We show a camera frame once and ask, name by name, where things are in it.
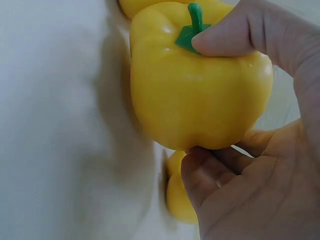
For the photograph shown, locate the person's right hand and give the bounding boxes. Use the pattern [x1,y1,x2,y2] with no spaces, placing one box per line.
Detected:
[180,0,320,240]

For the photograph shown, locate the yellow bell pepper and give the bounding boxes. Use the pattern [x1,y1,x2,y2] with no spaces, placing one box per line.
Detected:
[117,0,235,20]
[129,2,274,152]
[165,149,200,225]

